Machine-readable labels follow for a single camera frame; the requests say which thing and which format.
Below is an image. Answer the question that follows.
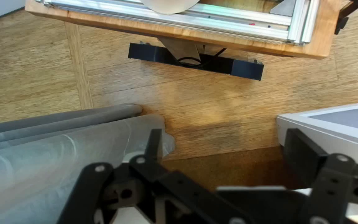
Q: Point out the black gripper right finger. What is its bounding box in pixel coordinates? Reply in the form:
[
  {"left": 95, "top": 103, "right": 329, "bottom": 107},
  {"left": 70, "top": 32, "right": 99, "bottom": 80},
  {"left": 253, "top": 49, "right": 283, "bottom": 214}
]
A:
[{"left": 283, "top": 128, "right": 358, "bottom": 224}]

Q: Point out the grey curtain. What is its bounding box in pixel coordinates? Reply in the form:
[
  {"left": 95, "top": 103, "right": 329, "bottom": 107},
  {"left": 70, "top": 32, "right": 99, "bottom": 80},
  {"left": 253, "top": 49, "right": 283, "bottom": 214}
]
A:
[{"left": 0, "top": 105, "right": 165, "bottom": 224}]

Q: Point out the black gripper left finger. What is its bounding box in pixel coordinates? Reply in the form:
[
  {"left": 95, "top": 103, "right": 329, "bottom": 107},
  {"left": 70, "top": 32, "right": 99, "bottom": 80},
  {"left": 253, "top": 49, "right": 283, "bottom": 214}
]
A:
[{"left": 129, "top": 129, "right": 253, "bottom": 224}]

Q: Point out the black stereo camera bar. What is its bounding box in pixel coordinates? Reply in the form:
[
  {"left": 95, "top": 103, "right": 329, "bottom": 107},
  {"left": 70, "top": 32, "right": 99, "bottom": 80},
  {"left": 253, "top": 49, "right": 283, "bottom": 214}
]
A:
[{"left": 128, "top": 44, "right": 263, "bottom": 81}]

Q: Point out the white cabinet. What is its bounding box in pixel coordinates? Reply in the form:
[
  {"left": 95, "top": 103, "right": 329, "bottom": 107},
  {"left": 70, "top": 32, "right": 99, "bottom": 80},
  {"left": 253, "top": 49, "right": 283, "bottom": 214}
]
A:
[{"left": 275, "top": 103, "right": 358, "bottom": 163}]

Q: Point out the wooden base with aluminium frame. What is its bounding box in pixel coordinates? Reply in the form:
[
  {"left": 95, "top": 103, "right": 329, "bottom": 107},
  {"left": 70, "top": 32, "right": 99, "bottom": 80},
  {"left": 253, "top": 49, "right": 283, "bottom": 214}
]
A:
[{"left": 24, "top": 0, "right": 339, "bottom": 58}]

